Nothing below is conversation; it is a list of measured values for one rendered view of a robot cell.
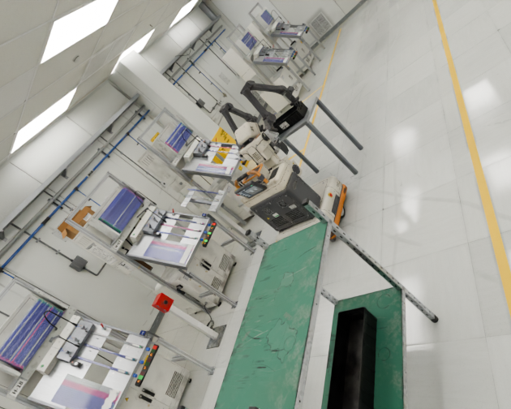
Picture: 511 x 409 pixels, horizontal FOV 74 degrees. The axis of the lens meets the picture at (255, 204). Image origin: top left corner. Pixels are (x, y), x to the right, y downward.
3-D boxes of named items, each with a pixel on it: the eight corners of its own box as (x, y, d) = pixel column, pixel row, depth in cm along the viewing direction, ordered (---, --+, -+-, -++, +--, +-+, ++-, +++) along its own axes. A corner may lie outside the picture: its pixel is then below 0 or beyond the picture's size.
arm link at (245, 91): (236, 91, 313) (240, 84, 305) (245, 85, 321) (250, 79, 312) (268, 128, 315) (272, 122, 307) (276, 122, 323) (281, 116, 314)
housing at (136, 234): (159, 214, 415) (156, 206, 405) (139, 245, 382) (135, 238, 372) (153, 213, 417) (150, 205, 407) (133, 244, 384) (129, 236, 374)
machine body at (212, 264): (239, 259, 440) (202, 231, 419) (221, 307, 394) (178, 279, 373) (211, 272, 484) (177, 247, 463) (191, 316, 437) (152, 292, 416)
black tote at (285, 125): (267, 144, 379) (259, 136, 375) (272, 134, 390) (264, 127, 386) (304, 118, 338) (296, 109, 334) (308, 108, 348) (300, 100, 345)
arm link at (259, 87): (243, 92, 318) (249, 84, 309) (242, 86, 319) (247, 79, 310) (282, 96, 338) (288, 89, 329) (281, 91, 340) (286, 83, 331)
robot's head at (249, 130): (251, 135, 307) (246, 120, 310) (237, 145, 322) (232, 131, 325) (262, 135, 317) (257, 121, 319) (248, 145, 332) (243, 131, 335)
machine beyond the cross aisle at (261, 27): (327, 45, 848) (273, -18, 784) (322, 59, 794) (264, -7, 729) (289, 79, 939) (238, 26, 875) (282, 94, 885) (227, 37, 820)
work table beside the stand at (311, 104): (358, 174, 354) (306, 121, 327) (308, 196, 404) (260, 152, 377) (363, 147, 381) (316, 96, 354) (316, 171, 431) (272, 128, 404)
